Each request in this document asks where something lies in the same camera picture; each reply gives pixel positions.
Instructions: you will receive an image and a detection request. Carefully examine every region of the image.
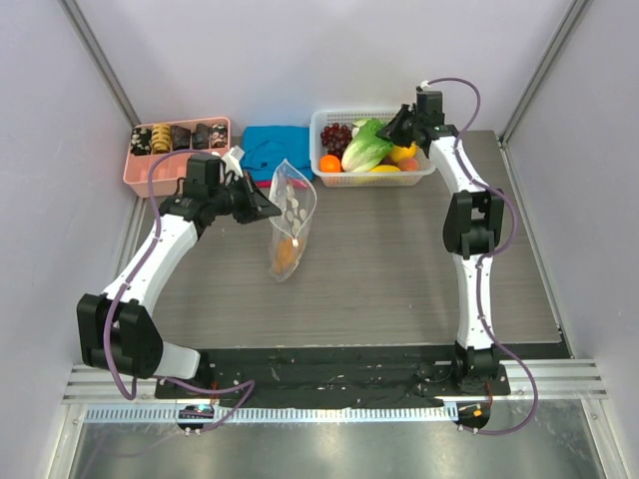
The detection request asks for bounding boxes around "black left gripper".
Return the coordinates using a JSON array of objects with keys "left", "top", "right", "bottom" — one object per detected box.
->
[{"left": 209, "top": 171, "right": 281, "bottom": 226}]

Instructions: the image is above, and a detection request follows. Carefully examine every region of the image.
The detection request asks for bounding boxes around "green lettuce leaf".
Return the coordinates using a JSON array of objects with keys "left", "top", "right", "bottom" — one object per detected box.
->
[{"left": 341, "top": 118, "right": 393, "bottom": 173}]

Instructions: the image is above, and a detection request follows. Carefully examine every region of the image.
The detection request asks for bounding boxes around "clear zip top bag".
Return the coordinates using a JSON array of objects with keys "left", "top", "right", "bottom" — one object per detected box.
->
[{"left": 269, "top": 160, "right": 318, "bottom": 282}]

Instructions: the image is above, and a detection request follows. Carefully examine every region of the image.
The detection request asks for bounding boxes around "orange ginger root toy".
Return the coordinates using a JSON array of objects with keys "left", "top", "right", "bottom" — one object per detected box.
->
[{"left": 273, "top": 238, "right": 303, "bottom": 275}]

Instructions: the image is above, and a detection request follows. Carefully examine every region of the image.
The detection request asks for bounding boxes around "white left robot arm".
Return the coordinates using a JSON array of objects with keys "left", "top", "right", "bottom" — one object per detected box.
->
[{"left": 77, "top": 147, "right": 281, "bottom": 398}]

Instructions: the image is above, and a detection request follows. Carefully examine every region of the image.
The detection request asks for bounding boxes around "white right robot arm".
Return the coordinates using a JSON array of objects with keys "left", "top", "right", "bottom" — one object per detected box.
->
[{"left": 377, "top": 87, "right": 510, "bottom": 395}]

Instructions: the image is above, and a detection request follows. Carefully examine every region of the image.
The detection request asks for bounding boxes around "peach fruit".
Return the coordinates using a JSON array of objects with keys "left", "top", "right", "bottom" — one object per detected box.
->
[{"left": 396, "top": 158, "right": 420, "bottom": 173}]

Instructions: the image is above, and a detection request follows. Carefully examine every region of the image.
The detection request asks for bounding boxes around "yellow banana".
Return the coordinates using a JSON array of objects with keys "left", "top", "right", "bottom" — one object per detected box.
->
[{"left": 370, "top": 165, "right": 401, "bottom": 174}]

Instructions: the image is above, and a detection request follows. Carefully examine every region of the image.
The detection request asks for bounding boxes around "magenta folded cloth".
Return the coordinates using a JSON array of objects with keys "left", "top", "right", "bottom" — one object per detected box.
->
[{"left": 256, "top": 179, "right": 312, "bottom": 190}]

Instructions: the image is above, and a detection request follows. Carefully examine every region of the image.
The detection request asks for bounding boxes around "red grape bunch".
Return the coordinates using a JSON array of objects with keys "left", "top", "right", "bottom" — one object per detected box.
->
[{"left": 319, "top": 123, "right": 352, "bottom": 158}]

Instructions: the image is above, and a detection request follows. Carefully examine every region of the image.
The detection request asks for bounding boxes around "blue folded cloth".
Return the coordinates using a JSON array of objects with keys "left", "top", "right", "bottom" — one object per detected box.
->
[{"left": 241, "top": 126, "right": 315, "bottom": 184}]

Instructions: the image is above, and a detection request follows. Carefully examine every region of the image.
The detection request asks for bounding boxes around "orange fruit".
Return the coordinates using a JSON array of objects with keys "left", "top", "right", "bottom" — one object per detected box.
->
[{"left": 319, "top": 155, "right": 342, "bottom": 174}]

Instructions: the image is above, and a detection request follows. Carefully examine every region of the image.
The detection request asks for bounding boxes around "white plastic basket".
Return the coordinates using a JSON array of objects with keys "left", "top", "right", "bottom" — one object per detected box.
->
[{"left": 310, "top": 107, "right": 436, "bottom": 188}]

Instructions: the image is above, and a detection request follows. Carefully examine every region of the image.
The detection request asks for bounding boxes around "pink floral roll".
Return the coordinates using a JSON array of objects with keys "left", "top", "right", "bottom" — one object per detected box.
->
[{"left": 210, "top": 122, "right": 229, "bottom": 149}]

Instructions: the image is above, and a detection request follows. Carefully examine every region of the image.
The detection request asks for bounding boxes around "black roll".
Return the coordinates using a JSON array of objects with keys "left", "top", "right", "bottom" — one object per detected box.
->
[{"left": 192, "top": 123, "right": 211, "bottom": 150}]

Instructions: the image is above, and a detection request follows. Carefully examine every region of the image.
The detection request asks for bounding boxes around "pink divided storage box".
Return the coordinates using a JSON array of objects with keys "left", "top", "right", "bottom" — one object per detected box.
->
[{"left": 123, "top": 117, "right": 232, "bottom": 198}]

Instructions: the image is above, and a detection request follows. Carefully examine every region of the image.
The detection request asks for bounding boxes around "dark brown roll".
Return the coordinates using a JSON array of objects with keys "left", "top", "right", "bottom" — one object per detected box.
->
[{"left": 171, "top": 125, "right": 192, "bottom": 151}]

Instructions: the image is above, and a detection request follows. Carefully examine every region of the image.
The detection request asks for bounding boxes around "yellow striped roll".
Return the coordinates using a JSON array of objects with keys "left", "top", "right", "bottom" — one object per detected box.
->
[{"left": 151, "top": 123, "right": 172, "bottom": 155}]

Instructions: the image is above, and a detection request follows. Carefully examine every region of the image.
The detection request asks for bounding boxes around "dark floral sushi roll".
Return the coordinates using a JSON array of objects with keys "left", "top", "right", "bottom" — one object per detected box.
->
[{"left": 129, "top": 127, "right": 152, "bottom": 156}]

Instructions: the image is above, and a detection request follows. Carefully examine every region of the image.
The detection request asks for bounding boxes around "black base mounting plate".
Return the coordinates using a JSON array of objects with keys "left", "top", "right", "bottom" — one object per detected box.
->
[{"left": 154, "top": 343, "right": 513, "bottom": 410}]

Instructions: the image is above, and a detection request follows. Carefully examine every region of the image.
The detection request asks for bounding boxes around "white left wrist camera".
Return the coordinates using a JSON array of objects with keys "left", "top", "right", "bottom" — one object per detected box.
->
[{"left": 222, "top": 146, "right": 245, "bottom": 178}]

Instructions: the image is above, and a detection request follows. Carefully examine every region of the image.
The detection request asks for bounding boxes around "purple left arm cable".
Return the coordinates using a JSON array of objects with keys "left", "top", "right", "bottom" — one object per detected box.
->
[{"left": 107, "top": 151, "right": 224, "bottom": 402}]

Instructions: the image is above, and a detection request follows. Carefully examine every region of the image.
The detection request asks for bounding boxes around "white slotted cable duct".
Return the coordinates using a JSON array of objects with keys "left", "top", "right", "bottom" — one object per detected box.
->
[{"left": 84, "top": 402, "right": 458, "bottom": 425}]

